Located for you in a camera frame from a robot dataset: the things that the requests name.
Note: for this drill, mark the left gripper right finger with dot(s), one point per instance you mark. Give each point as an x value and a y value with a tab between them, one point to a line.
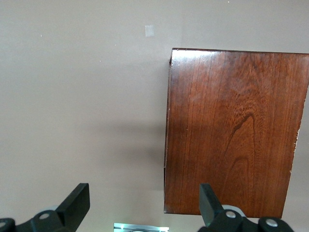
210	207

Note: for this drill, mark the small tape square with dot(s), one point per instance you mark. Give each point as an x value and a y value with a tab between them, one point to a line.
149	30

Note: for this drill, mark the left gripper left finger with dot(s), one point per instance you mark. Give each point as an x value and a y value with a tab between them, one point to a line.
70	210

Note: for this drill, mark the dark wooden drawer cabinet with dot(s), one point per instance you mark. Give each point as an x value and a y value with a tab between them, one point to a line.
229	125

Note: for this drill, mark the aluminium arm base plate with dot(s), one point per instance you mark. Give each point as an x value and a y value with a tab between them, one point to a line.
141	228

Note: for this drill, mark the brown table cover sheet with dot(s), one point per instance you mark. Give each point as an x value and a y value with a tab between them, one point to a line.
72	96

